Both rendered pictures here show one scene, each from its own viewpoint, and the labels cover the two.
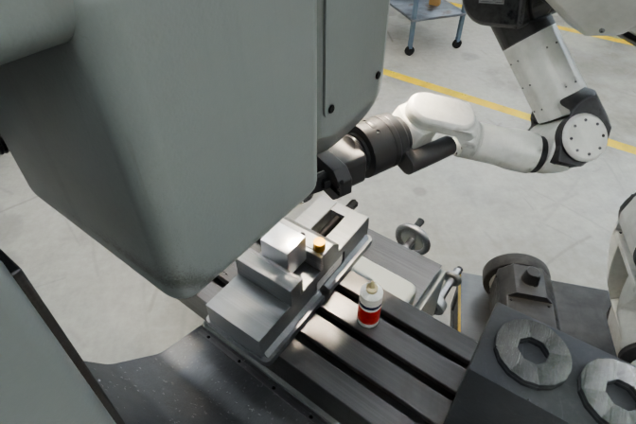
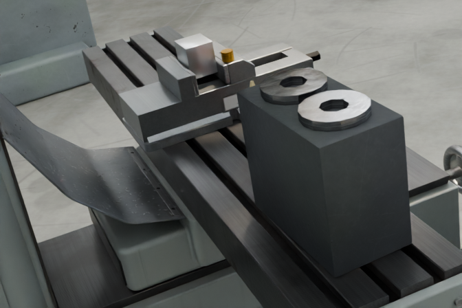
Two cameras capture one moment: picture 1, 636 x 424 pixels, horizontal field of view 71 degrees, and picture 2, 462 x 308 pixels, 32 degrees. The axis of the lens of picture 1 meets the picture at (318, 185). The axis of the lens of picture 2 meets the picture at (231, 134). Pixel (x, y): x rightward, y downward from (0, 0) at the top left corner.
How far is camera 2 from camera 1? 0.94 m
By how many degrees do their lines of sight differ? 32
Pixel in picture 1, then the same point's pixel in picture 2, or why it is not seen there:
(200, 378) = (103, 168)
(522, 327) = (302, 72)
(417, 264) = (419, 170)
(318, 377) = (182, 163)
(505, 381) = (255, 98)
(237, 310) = (137, 99)
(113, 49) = not seen: outside the picture
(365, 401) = (207, 181)
